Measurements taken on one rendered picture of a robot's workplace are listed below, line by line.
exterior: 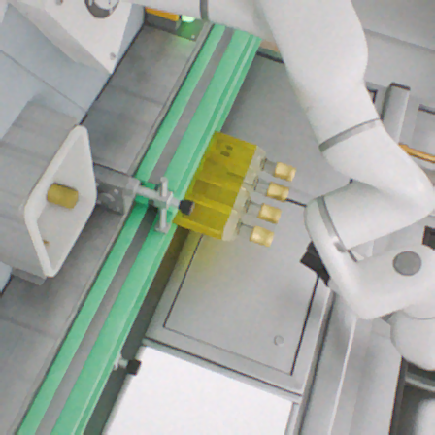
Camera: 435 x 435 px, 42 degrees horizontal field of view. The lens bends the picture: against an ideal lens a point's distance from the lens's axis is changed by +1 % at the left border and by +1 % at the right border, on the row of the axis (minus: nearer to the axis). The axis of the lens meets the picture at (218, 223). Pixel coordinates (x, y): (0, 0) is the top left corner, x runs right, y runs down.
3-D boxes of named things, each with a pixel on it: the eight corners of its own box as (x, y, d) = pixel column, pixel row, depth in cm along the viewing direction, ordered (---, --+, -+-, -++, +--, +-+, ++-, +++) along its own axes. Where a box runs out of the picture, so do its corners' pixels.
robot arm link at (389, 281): (418, 217, 93) (333, 251, 98) (393, 150, 76) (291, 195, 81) (461, 308, 84) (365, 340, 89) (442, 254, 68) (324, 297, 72)
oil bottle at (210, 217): (138, 212, 118) (234, 246, 117) (138, 197, 114) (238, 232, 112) (149, 191, 121) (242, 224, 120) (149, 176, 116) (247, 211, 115)
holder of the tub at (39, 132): (9, 277, 99) (50, 291, 98) (-36, 189, 75) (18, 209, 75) (55, 200, 107) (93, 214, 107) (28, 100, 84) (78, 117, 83)
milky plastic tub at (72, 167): (4, 265, 94) (52, 283, 93) (-34, 190, 75) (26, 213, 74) (53, 184, 103) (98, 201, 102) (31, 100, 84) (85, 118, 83)
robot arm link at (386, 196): (296, 153, 72) (342, 257, 71) (400, 105, 68) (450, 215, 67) (311, 158, 85) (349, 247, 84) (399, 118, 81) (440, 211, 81)
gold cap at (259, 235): (248, 244, 116) (267, 250, 116) (250, 235, 113) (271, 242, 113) (252, 230, 118) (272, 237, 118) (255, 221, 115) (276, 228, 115)
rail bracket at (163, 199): (125, 222, 109) (185, 245, 108) (121, 172, 94) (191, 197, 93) (131, 211, 110) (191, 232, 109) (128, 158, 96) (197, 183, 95)
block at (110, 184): (90, 206, 108) (124, 218, 107) (85, 178, 99) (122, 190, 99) (98, 191, 109) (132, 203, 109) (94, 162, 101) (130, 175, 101)
